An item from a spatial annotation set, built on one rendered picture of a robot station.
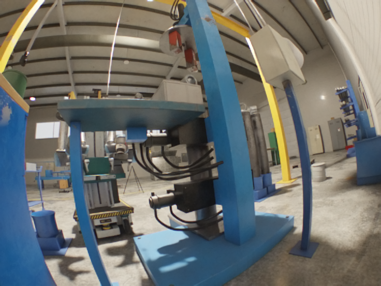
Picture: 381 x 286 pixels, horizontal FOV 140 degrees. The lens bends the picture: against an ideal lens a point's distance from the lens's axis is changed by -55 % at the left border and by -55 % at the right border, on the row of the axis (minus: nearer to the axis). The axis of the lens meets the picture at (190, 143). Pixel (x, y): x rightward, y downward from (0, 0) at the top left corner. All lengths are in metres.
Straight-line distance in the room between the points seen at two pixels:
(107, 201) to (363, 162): 3.44
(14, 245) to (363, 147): 2.91
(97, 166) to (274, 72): 1.95
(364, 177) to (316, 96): 9.73
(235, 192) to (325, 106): 11.00
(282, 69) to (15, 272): 1.32
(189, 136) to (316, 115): 11.07
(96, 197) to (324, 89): 12.20
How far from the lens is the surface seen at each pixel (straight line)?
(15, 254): 0.44
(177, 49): 1.73
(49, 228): 1.78
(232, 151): 1.00
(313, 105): 11.90
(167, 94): 0.82
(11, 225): 0.43
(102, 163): 1.97
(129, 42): 6.75
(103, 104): 0.73
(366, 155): 2.63
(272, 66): 1.08
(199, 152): 1.38
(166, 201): 1.18
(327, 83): 12.00
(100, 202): 2.07
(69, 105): 0.75
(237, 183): 1.02
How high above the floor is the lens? 0.74
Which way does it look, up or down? 8 degrees up
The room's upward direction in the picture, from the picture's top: 7 degrees counter-clockwise
